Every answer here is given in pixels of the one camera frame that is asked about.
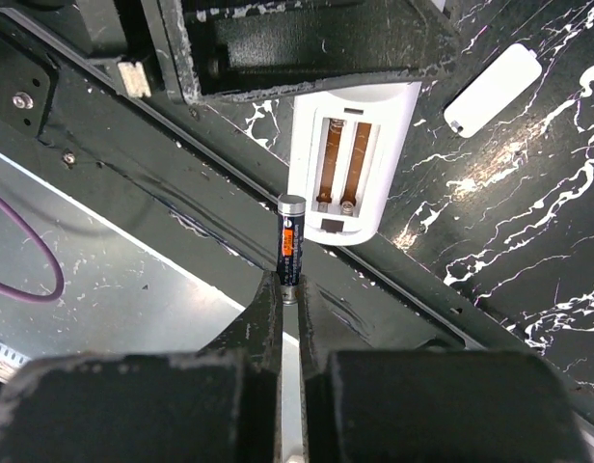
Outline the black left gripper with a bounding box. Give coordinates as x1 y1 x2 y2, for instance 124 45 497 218
0 1 191 140

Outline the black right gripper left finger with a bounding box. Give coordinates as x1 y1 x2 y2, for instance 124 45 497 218
0 271 283 462

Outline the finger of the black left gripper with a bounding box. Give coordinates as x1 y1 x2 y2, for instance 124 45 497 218
156 1 460 104

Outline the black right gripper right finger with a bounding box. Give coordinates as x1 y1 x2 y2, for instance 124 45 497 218
297 281 586 462

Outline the white remote control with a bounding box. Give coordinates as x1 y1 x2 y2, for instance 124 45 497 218
287 82 421 247

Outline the black orange battery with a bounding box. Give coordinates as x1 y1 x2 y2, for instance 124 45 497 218
276 194 306 305

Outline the white battery cover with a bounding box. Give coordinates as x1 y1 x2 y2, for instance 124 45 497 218
444 43 542 138

